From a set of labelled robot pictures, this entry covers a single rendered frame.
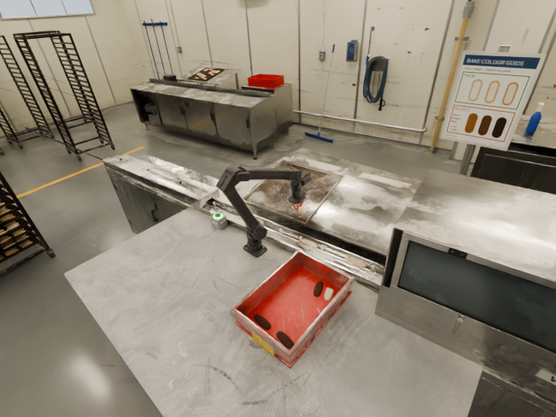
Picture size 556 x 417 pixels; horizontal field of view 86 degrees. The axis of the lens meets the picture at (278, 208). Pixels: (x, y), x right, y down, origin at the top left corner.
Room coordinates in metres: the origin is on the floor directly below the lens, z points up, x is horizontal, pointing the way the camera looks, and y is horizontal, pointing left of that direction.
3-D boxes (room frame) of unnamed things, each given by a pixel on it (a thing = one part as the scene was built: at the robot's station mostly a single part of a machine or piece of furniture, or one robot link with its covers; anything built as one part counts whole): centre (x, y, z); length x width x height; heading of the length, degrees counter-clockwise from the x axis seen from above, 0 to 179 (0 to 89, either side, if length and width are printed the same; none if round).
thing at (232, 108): (5.57, 1.11, 0.51); 3.00 x 1.26 x 1.03; 52
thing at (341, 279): (0.85, -0.05, 0.87); 0.49 x 0.34 x 0.10; 137
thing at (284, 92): (5.28, 0.07, 0.44); 0.70 x 0.55 x 0.87; 52
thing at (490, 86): (1.51, -1.08, 1.50); 0.33 x 0.01 x 0.45; 47
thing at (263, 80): (5.28, 0.07, 0.93); 0.51 x 0.36 x 0.13; 56
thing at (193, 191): (2.12, 0.96, 0.89); 1.25 x 0.18 x 0.09; 52
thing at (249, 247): (1.26, 0.14, 0.86); 0.12 x 0.09 x 0.08; 46
